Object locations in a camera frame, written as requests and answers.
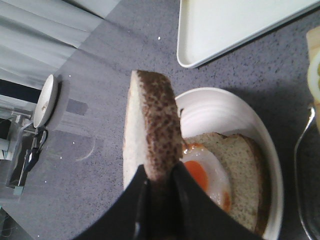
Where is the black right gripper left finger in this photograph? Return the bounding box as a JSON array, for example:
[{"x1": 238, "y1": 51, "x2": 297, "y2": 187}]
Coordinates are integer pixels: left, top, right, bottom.
[{"x1": 87, "y1": 165, "x2": 150, "y2": 240}]

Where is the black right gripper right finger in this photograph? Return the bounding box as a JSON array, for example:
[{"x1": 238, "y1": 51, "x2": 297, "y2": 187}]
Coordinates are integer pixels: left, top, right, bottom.
[{"x1": 172, "y1": 162, "x2": 262, "y2": 240}]

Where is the bread slice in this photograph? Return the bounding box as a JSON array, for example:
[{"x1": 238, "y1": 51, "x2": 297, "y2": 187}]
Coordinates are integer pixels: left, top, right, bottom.
[
  {"x1": 185, "y1": 132, "x2": 271, "y2": 236},
  {"x1": 123, "y1": 70, "x2": 182, "y2": 188}
]

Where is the white round plate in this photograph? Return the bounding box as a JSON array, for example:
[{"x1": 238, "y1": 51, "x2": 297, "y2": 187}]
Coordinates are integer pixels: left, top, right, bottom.
[{"x1": 175, "y1": 87, "x2": 284, "y2": 240}]

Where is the white rectangular bear tray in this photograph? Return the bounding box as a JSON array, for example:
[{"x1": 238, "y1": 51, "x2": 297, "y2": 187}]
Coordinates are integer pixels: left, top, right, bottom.
[{"x1": 176, "y1": 0, "x2": 320, "y2": 69}]

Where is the fried egg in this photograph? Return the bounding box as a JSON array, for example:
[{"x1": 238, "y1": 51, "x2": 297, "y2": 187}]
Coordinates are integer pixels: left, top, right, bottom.
[{"x1": 181, "y1": 143, "x2": 232, "y2": 212}]

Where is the white round disc device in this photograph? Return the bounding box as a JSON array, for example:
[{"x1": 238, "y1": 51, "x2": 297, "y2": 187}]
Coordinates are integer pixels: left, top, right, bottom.
[{"x1": 33, "y1": 74, "x2": 58, "y2": 128}]

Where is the grey curtain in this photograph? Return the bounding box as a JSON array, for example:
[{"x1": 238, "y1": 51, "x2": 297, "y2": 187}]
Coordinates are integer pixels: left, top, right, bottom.
[{"x1": 0, "y1": 0, "x2": 119, "y2": 89}]

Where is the wooden cutting board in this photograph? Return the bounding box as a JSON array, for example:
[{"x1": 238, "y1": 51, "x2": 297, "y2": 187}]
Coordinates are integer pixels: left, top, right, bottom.
[{"x1": 305, "y1": 26, "x2": 320, "y2": 108}]

